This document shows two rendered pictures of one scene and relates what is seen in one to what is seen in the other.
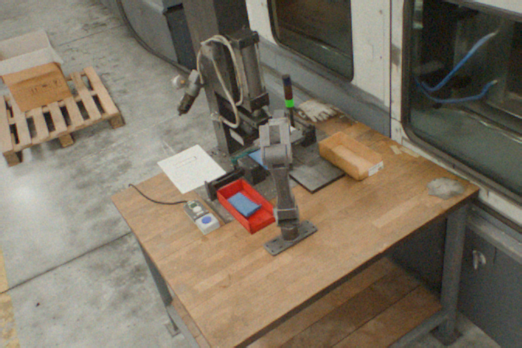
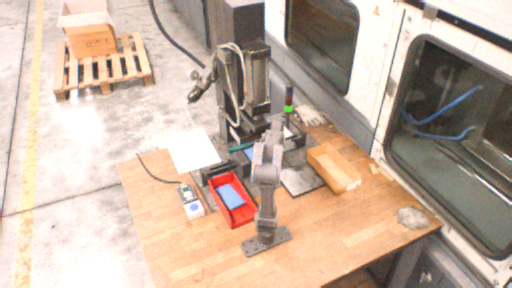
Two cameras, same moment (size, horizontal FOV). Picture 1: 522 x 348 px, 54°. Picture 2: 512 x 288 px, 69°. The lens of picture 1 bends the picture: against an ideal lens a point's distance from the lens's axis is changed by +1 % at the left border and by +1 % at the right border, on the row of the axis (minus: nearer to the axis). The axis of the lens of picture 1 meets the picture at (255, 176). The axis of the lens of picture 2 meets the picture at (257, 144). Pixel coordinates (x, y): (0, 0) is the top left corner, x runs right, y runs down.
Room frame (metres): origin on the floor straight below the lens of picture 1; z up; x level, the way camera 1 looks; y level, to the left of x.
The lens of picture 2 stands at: (0.45, -0.04, 2.12)
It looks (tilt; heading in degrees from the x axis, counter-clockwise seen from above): 40 degrees down; 0
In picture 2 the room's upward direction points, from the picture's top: 1 degrees counter-clockwise
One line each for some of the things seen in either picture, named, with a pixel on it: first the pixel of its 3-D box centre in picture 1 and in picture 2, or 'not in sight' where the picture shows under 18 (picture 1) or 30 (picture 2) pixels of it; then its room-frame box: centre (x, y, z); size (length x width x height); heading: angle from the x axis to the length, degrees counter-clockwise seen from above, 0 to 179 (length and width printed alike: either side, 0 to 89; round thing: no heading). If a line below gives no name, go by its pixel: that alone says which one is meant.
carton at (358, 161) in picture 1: (349, 155); (332, 167); (1.69, -0.40, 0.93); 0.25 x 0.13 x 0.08; 26
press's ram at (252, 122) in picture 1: (241, 99); (246, 102); (1.80, -0.01, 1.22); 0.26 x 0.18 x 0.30; 26
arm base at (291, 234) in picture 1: (289, 230); (266, 235); (1.32, -0.08, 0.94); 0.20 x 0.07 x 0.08; 116
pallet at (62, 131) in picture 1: (55, 110); (103, 62); (4.46, 1.73, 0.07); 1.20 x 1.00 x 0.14; 19
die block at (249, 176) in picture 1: (265, 163); (257, 159); (1.75, -0.05, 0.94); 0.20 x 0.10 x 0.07; 116
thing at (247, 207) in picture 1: (243, 203); (230, 195); (1.54, 0.07, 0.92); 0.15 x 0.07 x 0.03; 32
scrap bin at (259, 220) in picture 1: (246, 205); (232, 199); (1.51, 0.06, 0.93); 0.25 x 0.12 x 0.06; 26
